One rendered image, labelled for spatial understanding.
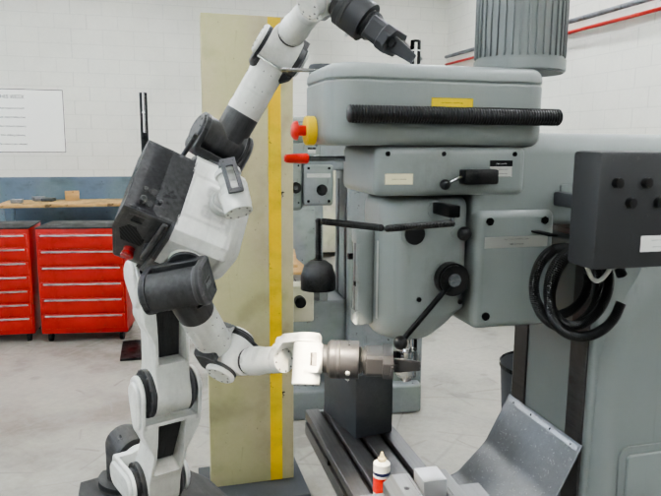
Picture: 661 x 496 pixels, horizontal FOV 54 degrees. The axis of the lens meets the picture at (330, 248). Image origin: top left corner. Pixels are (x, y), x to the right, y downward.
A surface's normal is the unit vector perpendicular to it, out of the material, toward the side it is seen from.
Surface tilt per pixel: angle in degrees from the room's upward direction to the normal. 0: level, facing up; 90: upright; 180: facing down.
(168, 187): 58
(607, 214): 90
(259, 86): 96
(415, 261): 90
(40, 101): 90
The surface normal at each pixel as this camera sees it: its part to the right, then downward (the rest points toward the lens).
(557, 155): 0.26, 0.15
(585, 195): -0.97, 0.04
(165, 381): 0.58, -0.03
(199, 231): 0.51, -0.41
